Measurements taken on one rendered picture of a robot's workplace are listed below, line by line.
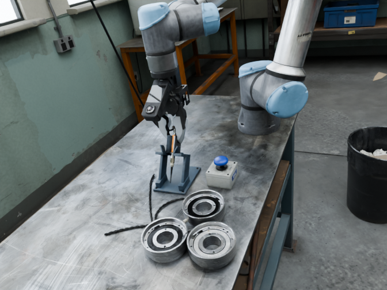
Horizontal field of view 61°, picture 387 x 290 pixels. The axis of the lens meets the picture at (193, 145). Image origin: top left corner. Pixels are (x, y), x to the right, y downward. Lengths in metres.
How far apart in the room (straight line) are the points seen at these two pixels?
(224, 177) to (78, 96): 1.99
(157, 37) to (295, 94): 0.42
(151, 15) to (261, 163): 0.51
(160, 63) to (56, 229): 0.50
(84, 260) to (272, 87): 0.66
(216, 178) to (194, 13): 0.42
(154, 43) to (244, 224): 0.48
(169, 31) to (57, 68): 1.85
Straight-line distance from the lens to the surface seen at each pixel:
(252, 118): 1.12
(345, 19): 4.06
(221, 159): 0.89
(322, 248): 1.85
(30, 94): 2.44
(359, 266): 1.81
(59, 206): 1.02
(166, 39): 0.81
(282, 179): 1.35
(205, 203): 0.83
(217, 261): 0.69
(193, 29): 0.83
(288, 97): 0.96
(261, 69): 1.06
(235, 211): 0.83
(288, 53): 0.96
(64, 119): 2.63
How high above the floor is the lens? 1.36
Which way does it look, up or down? 30 degrees down
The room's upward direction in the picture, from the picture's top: 9 degrees counter-clockwise
